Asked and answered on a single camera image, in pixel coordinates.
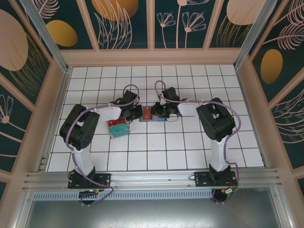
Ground red card with gold lines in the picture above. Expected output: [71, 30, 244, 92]
[107, 118, 127, 127]

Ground dark red card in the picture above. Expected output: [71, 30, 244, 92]
[142, 106, 153, 121]

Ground teal card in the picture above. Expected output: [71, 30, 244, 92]
[109, 124, 129, 138]

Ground clear acrylic card box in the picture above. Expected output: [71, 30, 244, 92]
[106, 117, 131, 140]

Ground grey metal sheet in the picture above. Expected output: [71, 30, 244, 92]
[13, 199, 296, 228]

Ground thin black right gripper cable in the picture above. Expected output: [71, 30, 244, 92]
[166, 113, 183, 124]

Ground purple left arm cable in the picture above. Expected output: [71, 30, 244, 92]
[64, 84, 141, 207]

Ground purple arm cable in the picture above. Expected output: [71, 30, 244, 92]
[154, 80, 243, 205]
[64, 84, 141, 207]

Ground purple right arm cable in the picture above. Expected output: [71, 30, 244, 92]
[154, 80, 243, 205]

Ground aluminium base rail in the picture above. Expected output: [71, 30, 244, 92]
[22, 168, 281, 191]

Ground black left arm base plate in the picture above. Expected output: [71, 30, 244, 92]
[67, 172, 112, 190]

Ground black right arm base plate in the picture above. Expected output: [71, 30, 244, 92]
[194, 171, 238, 188]

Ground grey slotted cable duct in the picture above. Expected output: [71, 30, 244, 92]
[31, 189, 215, 200]

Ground aluminium frame post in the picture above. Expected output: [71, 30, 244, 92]
[233, 0, 279, 70]
[18, 0, 72, 75]

